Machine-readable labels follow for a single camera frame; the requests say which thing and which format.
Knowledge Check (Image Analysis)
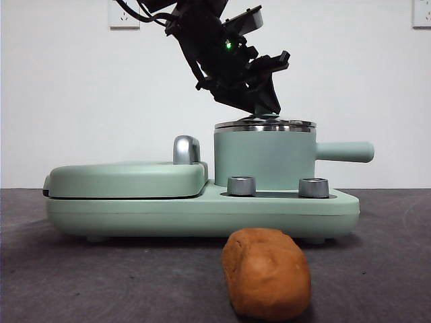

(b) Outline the mint green breakfast machine base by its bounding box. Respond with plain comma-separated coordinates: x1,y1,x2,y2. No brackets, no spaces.
45,180,360,244

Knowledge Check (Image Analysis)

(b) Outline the mint green pot with handle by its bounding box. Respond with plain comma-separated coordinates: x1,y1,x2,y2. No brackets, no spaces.
213,129,375,188

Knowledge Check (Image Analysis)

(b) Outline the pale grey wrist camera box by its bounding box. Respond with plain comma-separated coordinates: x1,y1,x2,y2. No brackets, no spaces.
220,5,263,34

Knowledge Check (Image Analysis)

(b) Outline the brown potato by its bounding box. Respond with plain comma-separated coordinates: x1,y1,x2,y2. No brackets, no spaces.
221,227,312,321

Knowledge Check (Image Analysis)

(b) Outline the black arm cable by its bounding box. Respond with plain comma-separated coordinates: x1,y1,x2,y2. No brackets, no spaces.
116,0,176,28

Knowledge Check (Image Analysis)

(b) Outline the silver control knob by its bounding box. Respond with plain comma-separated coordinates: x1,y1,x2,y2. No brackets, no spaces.
298,178,330,199
228,176,257,196

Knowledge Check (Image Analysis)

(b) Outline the glass pot lid green knob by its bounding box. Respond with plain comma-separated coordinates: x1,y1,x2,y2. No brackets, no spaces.
215,104,317,133

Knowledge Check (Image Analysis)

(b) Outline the silver griddle lid handle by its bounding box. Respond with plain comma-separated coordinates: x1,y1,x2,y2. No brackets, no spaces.
173,135,203,166

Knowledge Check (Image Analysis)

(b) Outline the white wall socket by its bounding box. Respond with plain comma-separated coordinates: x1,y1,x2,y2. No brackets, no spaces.
412,0,431,30
108,0,141,30

